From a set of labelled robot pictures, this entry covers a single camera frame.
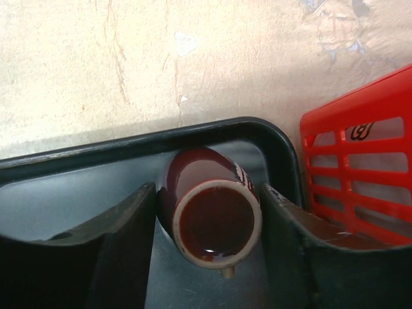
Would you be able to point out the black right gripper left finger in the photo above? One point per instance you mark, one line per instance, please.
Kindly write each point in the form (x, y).
(101, 263)

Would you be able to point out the brown mug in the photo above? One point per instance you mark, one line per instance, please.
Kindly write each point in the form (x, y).
(209, 207)

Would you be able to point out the red plastic basket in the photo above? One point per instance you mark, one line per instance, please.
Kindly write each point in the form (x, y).
(357, 159)

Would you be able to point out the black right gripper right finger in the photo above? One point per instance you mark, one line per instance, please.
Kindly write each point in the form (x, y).
(314, 264)

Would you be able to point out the black tray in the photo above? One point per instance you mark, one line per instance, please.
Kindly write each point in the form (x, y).
(45, 194)

